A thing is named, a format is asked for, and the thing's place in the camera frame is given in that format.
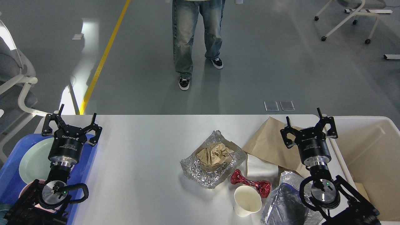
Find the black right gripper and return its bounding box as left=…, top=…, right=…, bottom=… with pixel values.
left=280, top=108, right=338, bottom=166

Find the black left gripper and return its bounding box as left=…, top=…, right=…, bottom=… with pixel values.
left=41, top=104, right=103, bottom=165

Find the brown paper bag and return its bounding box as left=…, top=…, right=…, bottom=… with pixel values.
left=242, top=117, right=309, bottom=178

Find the light green plate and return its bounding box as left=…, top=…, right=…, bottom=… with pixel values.
left=19, top=137, right=75, bottom=184

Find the pink mug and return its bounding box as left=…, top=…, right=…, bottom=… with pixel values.
left=18, top=179, right=61, bottom=213

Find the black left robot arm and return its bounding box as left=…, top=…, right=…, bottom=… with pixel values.
left=1, top=112, right=103, bottom=225

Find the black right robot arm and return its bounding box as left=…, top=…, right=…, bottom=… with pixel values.
left=280, top=108, right=381, bottom=225

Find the beige waste bin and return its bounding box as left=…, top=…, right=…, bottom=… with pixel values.
left=330, top=116, right=400, bottom=225

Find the white napkin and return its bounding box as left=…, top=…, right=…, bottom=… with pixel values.
left=247, top=155, right=278, bottom=180

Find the red foil wrapper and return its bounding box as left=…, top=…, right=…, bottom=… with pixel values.
left=230, top=169, right=272, bottom=198

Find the white paper cup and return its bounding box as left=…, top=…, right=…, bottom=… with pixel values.
left=234, top=186, right=262, bottom=218

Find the crumpled aluminium foil tray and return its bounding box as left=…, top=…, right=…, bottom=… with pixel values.
left=180, top=130, right=247, bottom=188

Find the white bar on floor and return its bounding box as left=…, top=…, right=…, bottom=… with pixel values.
left=383, top=54, right=400, bottom=60

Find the white office chair right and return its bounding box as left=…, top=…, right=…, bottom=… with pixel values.
left=321, top=0, right=393, bottom=44

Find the person in grey sweater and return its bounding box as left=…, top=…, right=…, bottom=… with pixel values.
left=172, top=0, right=225, bottom=91

